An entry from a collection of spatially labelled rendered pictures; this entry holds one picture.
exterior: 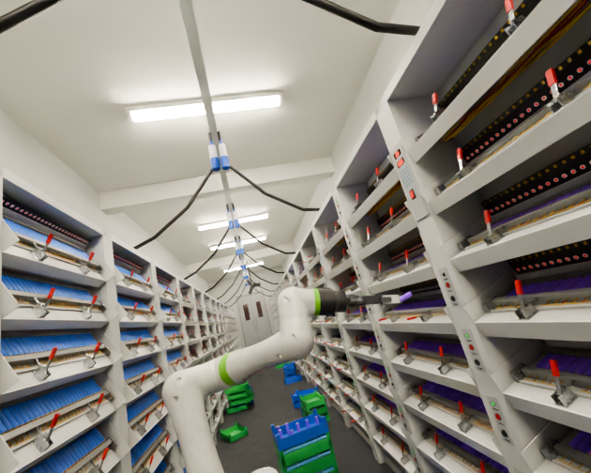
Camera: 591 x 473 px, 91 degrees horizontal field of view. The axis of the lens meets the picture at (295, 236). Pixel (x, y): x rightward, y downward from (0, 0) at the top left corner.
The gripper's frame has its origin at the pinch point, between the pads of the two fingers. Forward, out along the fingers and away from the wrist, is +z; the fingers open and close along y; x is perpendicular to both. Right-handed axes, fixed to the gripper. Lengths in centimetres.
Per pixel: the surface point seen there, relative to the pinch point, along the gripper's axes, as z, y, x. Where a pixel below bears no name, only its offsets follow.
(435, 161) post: 14, -20, -44
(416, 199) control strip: 7.0, -16.5, -31.8
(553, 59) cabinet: 24, -55, -52
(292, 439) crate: -28, 84, 69
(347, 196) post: 6, 50, -63
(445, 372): 20.8, 6.3, 26.0
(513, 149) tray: 9, -52, -28
